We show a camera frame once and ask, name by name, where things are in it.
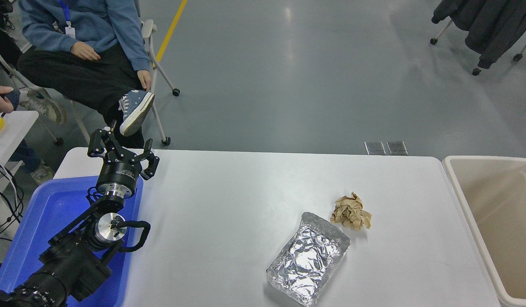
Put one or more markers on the person beside side table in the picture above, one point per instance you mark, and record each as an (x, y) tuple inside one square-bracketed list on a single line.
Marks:
[(43, 108)]

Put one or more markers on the white side table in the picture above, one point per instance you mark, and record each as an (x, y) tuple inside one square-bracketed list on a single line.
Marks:
[(11, 136)]

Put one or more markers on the metal floor socket cover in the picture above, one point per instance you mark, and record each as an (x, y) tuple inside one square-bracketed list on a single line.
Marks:
[(397, 147), (375, 148)]

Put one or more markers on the seated person's left hand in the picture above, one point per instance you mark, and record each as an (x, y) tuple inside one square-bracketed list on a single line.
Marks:
[(145, 79)]

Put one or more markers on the seated person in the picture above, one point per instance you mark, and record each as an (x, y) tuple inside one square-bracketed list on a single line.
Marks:
[(88, 79)]

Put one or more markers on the white ID badge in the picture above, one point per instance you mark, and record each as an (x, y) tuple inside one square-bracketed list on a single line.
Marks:
[(70, 30)]

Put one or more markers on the seated person's right hand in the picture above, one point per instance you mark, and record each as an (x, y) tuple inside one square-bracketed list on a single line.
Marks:
[(86, 52)]

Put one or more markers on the blue plastic tray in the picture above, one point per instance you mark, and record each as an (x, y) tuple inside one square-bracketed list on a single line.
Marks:
[(45, 213)]

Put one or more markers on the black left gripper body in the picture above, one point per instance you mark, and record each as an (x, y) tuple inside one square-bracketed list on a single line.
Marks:
[(120, 174)]

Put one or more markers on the white wheeled chair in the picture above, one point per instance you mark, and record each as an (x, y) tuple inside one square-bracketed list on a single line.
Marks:
[(148, 32)]

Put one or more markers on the large pale bin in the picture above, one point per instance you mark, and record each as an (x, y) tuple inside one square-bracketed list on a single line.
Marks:
[(497, 213)]

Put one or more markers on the crinkled foil tray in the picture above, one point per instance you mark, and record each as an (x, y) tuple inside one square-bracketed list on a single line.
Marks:
[(307, 260)]

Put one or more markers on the crumpled tan paper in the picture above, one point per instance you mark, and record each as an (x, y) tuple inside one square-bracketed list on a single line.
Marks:
[(350, 212)]

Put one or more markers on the dark coat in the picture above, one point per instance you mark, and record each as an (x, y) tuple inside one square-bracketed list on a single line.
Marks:
[(493, 25)]

